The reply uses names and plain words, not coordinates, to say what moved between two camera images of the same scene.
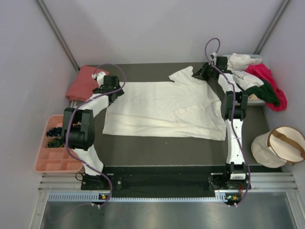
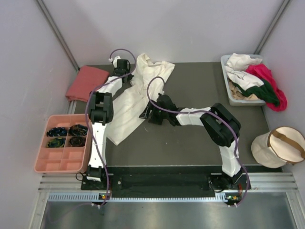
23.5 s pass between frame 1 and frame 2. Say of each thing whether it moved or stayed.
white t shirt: moved
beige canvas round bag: stayed
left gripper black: moved
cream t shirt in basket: stayed
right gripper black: moved
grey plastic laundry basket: stayed
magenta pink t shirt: stayed
